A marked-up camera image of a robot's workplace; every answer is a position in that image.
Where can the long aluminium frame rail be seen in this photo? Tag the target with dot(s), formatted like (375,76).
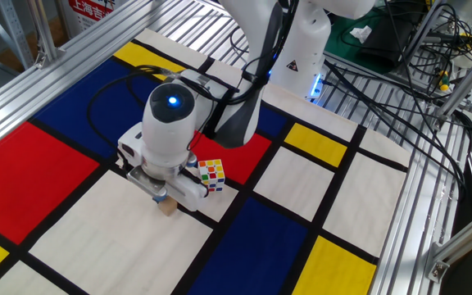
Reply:
(35,86)

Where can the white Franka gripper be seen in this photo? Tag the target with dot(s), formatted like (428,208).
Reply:
(191,192)

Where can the Rubik's cube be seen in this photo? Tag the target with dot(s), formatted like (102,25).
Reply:
(212,174)

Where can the grey perforated shelf upright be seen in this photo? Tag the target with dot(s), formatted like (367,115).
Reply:
(14,28)

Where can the small wooden block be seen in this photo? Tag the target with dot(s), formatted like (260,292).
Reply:
(168,208)

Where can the black bag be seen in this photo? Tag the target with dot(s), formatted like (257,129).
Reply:
(387,41)

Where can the crumpled white paper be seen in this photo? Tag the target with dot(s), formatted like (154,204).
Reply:
(361,34)

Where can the red white sign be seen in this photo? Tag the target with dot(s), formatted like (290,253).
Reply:
(90,12)

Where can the colour block patterned cloth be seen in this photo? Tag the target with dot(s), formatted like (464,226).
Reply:
(96,229)

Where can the yellow green screwdriver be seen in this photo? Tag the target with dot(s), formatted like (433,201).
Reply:
(444,82)

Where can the aluminium frame post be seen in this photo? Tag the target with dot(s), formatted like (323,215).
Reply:
(465,82)
(41,24)
(422,34)

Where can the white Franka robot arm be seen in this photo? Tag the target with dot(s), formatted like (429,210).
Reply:
(166,135)

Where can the green mat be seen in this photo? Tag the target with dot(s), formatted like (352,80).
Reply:
(338,45)

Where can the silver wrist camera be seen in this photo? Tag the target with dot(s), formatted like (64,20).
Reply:
(146,184)

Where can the aluminium beam with bracket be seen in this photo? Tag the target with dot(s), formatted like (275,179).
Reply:
(465,239)

